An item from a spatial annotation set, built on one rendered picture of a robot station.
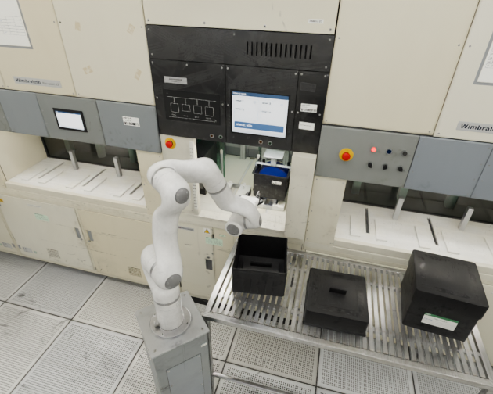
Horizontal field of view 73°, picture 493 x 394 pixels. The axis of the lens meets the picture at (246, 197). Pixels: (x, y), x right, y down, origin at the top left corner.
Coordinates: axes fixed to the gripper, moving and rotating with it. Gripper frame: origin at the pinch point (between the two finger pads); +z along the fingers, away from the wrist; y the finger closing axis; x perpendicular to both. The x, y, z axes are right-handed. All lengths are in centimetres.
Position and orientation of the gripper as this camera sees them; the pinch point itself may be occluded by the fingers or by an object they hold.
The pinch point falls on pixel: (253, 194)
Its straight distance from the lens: 176.9
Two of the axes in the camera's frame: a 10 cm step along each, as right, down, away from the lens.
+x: 0.2, -8.3, -5.5
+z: 3.1, -5.2, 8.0
